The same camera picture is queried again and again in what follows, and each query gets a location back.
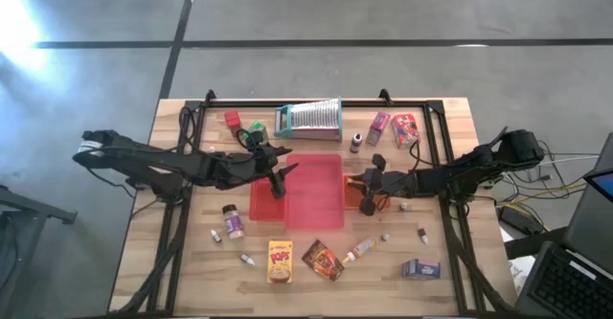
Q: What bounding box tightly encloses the black metal bar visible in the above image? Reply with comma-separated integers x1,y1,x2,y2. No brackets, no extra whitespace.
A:
505,226,569,262

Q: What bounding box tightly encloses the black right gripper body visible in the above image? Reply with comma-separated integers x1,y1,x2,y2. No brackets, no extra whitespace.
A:
358,153,418,217

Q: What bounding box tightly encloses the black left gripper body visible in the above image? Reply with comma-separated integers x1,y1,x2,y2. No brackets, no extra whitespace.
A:
217,129,287,200

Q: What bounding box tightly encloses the pink cereal box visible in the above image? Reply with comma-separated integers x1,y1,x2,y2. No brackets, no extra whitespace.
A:
365,111,392,147

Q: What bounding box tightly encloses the white cable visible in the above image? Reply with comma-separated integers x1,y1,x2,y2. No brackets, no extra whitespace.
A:
538,154,601,168

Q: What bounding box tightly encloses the red cereal box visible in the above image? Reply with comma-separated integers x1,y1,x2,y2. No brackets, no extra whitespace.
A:
391,112,421,149

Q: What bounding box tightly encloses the orange plastic basket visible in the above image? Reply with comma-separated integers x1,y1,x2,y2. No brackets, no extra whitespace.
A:
342,173,392,212

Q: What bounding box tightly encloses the small red box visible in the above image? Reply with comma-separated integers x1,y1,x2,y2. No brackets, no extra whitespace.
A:
223,110,242,137

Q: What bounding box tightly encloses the green cereal box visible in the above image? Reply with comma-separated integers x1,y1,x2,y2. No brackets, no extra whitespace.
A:
247,120,269,142

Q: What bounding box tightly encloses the pink translucent plastic bin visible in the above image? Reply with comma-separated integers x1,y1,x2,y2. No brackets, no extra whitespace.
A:
284,153,346,231

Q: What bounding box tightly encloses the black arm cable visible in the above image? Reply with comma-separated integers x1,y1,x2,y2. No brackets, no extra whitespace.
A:
176,103,258,167
408,139,436,171

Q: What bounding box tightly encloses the red plastic basket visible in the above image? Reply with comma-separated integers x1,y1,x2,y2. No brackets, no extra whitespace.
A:
248,177,288,223

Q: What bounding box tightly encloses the black power brick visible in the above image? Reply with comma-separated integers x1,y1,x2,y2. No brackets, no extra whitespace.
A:
497,204,532,237

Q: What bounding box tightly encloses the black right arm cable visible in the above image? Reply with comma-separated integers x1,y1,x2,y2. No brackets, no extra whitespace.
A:
408,139,436,171

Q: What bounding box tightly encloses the black metal stand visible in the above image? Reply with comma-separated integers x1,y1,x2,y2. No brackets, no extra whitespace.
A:
0,184,78,319

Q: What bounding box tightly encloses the black floor cable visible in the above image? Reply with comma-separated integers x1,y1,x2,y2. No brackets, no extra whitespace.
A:
507,139,576,203

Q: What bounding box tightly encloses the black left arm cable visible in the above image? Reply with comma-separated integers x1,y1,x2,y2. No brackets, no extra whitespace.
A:
176,103,258,167

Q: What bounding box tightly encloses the brown snack bag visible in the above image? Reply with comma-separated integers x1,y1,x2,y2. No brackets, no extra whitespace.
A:
301,239,346,282

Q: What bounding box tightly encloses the yellow Corn Pops box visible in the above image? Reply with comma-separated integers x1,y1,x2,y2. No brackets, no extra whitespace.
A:
266,239,294,285

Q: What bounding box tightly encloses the white paper sheet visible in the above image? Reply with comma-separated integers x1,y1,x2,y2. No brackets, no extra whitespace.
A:
507,255,536,297

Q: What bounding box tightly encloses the yellow cable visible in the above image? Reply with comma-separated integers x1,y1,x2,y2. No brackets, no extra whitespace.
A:
497,182,588,210

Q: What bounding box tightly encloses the blue cereal box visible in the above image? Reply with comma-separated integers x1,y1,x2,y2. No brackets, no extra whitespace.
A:
401,258,442,281

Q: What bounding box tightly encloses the orange squeeze bottle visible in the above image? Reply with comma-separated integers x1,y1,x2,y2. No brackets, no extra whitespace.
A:
341,236,378,265

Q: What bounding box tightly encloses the teal metal box grater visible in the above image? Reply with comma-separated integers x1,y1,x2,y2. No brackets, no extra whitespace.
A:
273,96,344,143

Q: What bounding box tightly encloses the dark grey laptop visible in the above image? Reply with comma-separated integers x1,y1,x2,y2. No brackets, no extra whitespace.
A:
514,131,613,319

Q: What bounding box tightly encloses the purple label spice jar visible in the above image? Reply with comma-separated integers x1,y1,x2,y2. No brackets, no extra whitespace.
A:
221,203,245,240

